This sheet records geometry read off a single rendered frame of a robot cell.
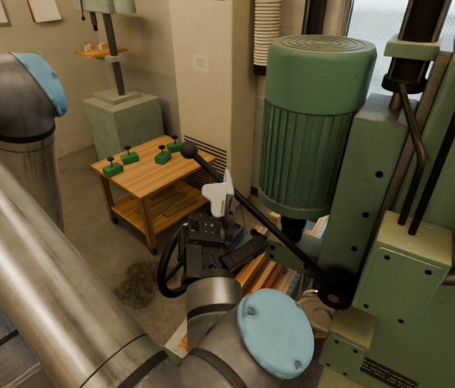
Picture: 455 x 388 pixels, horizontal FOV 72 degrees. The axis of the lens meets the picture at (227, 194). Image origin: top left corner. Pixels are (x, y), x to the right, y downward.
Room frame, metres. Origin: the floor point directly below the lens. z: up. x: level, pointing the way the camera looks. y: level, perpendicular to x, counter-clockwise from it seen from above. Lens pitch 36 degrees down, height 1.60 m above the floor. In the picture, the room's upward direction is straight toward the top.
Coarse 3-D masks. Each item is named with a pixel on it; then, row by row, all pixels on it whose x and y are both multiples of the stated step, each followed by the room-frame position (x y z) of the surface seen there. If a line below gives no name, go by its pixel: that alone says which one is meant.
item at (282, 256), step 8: (280, 224) 0.61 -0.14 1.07; (304, 232) 0.58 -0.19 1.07; (272, 240) 0.55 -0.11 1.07; (304, 240) 0.55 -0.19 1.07; (312, 240) 0.55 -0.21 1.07; (320, 240) 0.55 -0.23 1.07; (272, 248) 0.54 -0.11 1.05; (280, 248) 0.53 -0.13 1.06; (288, 248) 0.53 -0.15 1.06; (304, 248) 0.52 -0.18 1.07; (312, 248) 0.52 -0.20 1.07; (320, 248) 0.52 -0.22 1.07; (272, 256) 0.54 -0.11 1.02; (280, 256) 0.53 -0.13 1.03; (288, 256) 0.52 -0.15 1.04; (296, 256) 0.51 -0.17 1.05; (312, 256) 0.50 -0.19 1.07; (280, 264) 0.53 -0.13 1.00; (288, 264) 0.52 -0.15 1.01; (296, 264) 0.51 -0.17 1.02; (312, 272) 0.49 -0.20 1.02
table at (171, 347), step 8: (312, 224) 0.80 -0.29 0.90; (184, 320) 0.44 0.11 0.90; (184, 328) 0.42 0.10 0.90; (176, 336) 0.40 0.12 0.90; (168, 344) 0.38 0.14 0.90; (176, 344) 0.38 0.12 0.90; (168, 352) 0.37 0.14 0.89; (176, 352) 0.36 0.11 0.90; (184, 352) 0.36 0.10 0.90; (176, 360) 0.36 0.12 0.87
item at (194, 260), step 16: (192, 224) 0.41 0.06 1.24; (208, 224) 0.42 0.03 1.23; (192, 240) 0.39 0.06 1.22; (208, 240) 0.38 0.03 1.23; (224, 240) 0.39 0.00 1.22; (192, 256) 0.36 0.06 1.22; (208, 256) 0.37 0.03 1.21; (192, 272) 0.33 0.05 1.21; (208, 272) 0.33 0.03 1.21; (224, 272) 0.33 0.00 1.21
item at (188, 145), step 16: (192, 144) 0.53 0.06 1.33; (272, 224) 0.44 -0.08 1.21; (288, 240) 0.42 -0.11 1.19; (304, 256) 0.40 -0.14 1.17; (320, 272) 0.38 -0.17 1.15; (336, 272) 0.38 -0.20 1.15; (320, 288) 0.36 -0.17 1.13; (336, 288) 0.35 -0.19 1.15; (352, 288) 0.35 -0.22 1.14; (336, 304) 0.34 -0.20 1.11
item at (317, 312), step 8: (312, 288) 0.41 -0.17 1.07; (296, 296) 0.42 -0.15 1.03; (304, 296) 0.40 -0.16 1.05; (312, 296) 0.39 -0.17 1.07; (304, 304) 0.40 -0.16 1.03; (312, 304) 0.39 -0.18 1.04; (320, 304) 0.38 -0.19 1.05; (304, 312) 0.39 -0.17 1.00; (312, 312) 0.39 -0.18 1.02; (320, 312) 0.38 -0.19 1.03; (328, 312) 0.37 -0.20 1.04; (312, 320) 0.39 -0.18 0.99; (320, 320) 0.37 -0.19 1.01; (328, 320) 0.37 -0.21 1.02; (320, 328) 0.37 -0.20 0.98; (328, 328) 0.37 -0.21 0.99
